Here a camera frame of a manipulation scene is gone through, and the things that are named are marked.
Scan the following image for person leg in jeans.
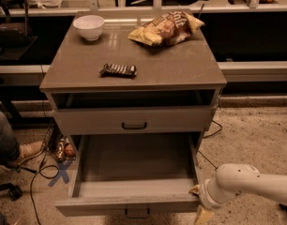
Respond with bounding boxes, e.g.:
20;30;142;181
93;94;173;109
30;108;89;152
0;112;20;167

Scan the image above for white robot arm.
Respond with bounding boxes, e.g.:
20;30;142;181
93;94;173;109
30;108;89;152
189;163;287;225

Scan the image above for shiny snack packets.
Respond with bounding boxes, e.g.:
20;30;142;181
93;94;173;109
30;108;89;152
54;137;76;162

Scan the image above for black floor cable left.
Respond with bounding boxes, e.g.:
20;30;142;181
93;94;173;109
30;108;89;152
29;152;61;225

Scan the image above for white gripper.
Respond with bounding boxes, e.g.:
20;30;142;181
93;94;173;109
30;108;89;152
189;178;235;225

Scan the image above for dark candy bar wrapper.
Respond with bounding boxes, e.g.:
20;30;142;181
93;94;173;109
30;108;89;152
99;64;137;78

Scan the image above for yellow brown chip bag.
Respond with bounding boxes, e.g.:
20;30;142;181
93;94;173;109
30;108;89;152
128;11;204;46

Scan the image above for black floor cable right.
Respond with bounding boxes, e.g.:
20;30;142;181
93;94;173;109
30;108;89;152
197;119;224;171

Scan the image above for office chair base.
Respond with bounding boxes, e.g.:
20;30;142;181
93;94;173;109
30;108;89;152
0;183;23;201

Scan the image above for black bag on shelf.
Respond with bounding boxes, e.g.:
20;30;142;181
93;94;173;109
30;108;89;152
0;0;34;48

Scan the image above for black floor cable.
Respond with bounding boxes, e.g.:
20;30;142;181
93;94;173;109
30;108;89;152
197;119;224;171
29;152;61;225

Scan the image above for blue tape cross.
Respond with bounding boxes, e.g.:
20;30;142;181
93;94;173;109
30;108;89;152
48;160;72;187

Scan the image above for grey drawer cabinet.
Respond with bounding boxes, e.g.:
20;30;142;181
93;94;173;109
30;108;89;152
40;13;226;145

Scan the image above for grey drawer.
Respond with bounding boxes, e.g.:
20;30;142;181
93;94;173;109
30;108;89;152
50;89;217;136
55;133;200;218

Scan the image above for white ceramic bowl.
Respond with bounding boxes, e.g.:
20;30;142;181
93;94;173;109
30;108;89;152
73;15;105;41

